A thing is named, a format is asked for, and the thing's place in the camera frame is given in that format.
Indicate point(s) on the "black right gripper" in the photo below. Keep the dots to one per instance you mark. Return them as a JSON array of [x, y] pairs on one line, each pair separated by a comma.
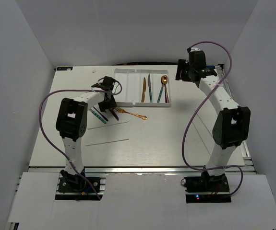
[[182, 64]]

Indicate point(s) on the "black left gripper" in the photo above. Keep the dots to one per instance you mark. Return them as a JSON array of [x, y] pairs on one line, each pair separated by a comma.
[[112, 104]]

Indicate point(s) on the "silver fork teal handle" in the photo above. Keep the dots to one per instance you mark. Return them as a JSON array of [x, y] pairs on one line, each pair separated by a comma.
[[98, 116]]

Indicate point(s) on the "gold spoon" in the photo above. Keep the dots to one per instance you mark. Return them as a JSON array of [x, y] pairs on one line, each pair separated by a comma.
[[164, 80]]

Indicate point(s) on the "silver spoon teal handle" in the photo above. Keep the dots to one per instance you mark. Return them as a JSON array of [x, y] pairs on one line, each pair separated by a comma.
[[160, 93]]

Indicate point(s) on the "purple iridescent spoon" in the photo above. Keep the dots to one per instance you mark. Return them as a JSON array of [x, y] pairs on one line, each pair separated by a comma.
[[167, 96]]

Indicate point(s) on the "gold knife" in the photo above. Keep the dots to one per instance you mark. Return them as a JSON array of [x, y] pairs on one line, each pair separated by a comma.
[[143, 90]]

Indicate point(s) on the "silver knife teal handle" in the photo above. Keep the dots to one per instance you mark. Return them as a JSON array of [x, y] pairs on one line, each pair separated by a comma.
[[149, 87]]

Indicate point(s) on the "purple iridescent knife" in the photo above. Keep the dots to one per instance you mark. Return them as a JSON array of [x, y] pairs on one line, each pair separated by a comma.
[[114, 114]]

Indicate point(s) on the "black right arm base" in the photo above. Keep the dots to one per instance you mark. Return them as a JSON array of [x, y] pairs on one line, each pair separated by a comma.
[[197, 191]]

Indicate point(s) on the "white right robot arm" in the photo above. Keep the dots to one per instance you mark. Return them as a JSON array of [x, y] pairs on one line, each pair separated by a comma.
[[231, 127]]

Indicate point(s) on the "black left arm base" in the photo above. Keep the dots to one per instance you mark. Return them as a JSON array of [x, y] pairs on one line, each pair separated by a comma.
[[80, 191]]

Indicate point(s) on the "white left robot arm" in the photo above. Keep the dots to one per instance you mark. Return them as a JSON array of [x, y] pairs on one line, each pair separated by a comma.
[[72, 120]]

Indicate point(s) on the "white divided cutlery tray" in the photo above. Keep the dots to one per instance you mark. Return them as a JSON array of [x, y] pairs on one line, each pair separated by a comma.
[[132, 83]]

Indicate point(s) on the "gold ornate fork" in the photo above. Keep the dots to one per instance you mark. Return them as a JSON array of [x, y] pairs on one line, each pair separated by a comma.
[[122, 111]]

